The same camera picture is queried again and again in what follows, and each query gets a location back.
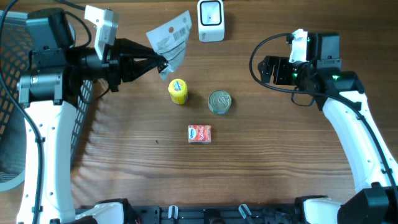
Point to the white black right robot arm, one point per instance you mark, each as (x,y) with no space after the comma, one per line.
(314,68)

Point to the red tissue pack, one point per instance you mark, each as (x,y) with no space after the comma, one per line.
(199,133)

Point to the silver tin can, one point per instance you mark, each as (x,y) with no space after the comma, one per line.
(219,102)

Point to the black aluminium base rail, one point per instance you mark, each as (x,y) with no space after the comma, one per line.
(264,214)

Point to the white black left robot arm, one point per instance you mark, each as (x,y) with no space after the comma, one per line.
(47,188)

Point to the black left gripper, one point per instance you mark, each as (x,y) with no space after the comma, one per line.
(121,61)

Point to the grey plastic shopping basket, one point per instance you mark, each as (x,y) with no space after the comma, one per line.
(18,102)

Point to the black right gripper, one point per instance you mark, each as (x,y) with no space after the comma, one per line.
(281,64)

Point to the white barcode scanner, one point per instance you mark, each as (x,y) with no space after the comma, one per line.
(211,27)

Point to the yellow lidded jar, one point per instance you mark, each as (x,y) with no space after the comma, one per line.
(178,91)

